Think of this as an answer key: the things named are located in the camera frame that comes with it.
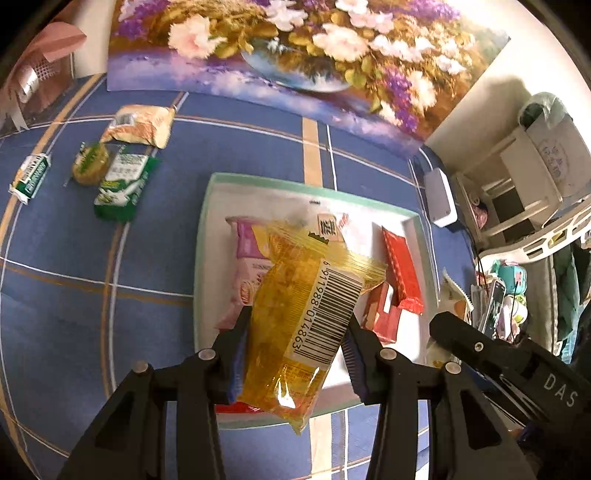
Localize red crinkled candy packet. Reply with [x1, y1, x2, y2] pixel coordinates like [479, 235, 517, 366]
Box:
[215, 401, 260, 414]

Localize dark red snack box packet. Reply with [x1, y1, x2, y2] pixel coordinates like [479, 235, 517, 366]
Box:
[362, 282, 402, 344]

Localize long red biscuit packet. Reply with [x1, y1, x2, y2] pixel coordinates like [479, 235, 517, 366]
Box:
[382, 227, 425, 315]

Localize yellow cake clear packet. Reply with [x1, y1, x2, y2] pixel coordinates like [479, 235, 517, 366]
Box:
[238, 222, 387, 433]

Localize pink bread packet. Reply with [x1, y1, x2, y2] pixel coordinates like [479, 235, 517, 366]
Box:
[216, 216, 273, 331]

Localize small green white candy packet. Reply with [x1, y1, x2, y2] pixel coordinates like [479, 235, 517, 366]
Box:
[8, 153, 52, 205]

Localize green white biscuit packet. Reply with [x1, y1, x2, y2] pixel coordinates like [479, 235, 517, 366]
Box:
[93, 153, 160, 223]

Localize small green cookie packet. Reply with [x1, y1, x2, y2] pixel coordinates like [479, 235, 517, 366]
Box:
[71, 143, 110, 186]

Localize beige cracker packet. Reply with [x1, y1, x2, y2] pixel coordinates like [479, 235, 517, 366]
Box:
[100, 104, 177, 150]

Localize white pastry packet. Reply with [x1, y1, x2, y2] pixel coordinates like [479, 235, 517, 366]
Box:
[426, 270, 474, 368]

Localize white bun clear packet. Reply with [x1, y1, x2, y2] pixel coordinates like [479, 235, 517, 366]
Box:
[287, 200, 349, 246]

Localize colourful clutter pile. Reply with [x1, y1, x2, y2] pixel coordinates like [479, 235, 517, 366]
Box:
[470, 260, 528, 343]

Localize white teal-edged tray box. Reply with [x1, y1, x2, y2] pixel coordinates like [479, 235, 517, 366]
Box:
[192, 172, 441, 431]

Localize teal round pouch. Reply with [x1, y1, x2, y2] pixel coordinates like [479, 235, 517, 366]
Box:
[491, 261, 528, 295]

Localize white shelf rack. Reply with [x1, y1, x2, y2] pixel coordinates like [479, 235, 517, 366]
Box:
[452, 92, 590, 269]

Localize white rectangular device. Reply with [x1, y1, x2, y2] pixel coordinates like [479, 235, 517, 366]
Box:
[424, 168, 458, 228]

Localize blue plaid tablecloth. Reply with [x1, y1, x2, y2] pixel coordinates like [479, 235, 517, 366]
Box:
[1, 74, 437, 479]

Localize floral oil painting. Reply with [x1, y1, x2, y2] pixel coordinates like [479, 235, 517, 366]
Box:
[107, 1, 509, 155]

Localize pink flower bouquet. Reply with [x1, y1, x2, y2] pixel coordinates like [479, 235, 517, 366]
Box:
[1, 21, 87, 131]

